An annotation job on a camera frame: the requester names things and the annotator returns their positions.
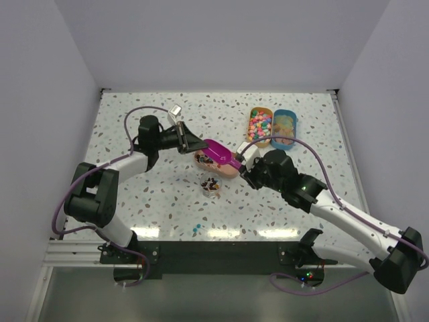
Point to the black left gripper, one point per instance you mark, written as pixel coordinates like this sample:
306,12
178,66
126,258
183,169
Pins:
187,141

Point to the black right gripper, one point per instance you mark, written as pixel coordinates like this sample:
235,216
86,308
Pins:
249,174

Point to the pink tray of lollipops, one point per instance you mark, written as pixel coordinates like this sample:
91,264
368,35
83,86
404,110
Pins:
208,164

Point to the magenta plastic scoop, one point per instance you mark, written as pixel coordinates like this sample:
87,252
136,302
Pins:
221,155

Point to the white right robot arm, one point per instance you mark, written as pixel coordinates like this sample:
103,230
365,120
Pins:
395,255

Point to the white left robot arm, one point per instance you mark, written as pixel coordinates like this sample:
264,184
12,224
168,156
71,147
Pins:
93,196

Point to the tan tray of star candies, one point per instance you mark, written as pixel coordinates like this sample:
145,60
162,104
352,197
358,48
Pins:
260,126

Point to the blue tray of wrapped candies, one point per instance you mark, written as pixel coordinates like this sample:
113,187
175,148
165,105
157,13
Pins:
284,125

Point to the clear glass jar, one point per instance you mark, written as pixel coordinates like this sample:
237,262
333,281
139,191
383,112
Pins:
211,185

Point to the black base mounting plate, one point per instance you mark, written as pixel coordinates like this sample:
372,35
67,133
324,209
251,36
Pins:
257,260

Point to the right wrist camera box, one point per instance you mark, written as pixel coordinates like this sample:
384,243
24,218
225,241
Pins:
249,153

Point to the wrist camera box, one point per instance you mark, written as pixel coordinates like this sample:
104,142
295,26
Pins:
174,114
249,153

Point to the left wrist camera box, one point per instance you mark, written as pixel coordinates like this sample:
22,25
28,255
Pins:
174,114

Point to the aluminium front frame rail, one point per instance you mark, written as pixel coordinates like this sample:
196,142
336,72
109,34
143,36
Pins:
72,253

